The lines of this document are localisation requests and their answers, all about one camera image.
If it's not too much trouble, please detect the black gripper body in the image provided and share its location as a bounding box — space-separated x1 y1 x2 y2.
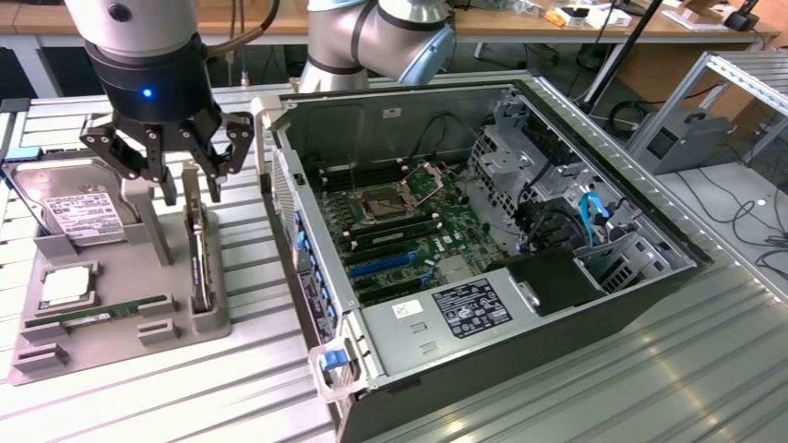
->
84 34 222 154

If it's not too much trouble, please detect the Nvidia graphics card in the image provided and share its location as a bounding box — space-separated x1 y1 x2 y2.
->
181 161 217 313

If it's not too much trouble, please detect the silver hard disk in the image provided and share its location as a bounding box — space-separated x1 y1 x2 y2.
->
0 147 140 250

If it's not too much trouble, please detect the wooden desk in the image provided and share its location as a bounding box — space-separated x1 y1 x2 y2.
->
454 0 780 47
0 0 313 98

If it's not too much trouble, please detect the CPU socket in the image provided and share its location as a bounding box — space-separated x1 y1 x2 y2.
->
360 186 408 221

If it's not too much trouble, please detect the silver CPU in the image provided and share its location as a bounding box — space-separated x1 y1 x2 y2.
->
40 267 93 308

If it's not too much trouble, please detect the grey plastic parts rack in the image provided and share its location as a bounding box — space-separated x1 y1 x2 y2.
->
5 159 234 387

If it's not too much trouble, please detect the metal socket cover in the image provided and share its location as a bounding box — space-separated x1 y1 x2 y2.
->
396 161 448 204

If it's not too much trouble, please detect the black RAM stick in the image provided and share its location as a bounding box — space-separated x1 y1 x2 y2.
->
349 219 442 245

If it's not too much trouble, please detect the green RAM stick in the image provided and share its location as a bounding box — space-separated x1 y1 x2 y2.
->
26 297 170 329

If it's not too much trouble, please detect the green motherboard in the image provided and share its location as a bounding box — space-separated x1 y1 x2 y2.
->
313 159 512 305

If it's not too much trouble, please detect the silver metal disk bay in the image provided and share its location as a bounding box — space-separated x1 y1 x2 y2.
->
470 122 622 241

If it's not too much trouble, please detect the silver chipset heatsink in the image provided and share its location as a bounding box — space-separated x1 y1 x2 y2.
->
436 256 478 282

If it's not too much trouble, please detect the silver power supply unit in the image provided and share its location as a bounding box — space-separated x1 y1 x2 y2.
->
360 269 537 377

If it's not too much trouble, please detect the black tripod pole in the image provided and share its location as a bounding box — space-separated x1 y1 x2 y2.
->
581 0 668 114

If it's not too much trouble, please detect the white box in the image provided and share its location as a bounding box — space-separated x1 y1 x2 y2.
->
556 4 634 28

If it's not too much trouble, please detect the black open PC case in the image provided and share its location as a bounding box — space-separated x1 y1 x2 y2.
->
249 73 716 443

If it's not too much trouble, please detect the perforated metal disk bay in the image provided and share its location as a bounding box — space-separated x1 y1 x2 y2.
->
574 228 697 296

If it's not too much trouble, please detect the black desk device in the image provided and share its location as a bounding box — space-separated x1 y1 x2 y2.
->
722 0 762 32

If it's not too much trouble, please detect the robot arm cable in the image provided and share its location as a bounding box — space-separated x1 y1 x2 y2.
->
205 0 278 89

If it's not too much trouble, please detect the black wire loop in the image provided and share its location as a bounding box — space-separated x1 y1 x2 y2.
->
414 113 478 161

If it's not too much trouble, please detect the black wire bundle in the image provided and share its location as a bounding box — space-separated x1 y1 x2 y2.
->
513 200 586 254

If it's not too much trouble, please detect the blue wire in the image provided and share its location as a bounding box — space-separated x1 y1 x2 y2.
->
577 191 610 250

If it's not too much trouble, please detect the aluminium profile frame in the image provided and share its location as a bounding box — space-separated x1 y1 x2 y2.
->
625 50 788 179

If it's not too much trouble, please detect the grey box with handle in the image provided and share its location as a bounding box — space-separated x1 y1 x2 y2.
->
644 110 734 175

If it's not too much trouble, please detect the black floor cable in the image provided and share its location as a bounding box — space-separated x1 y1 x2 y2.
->
694 165 788 278

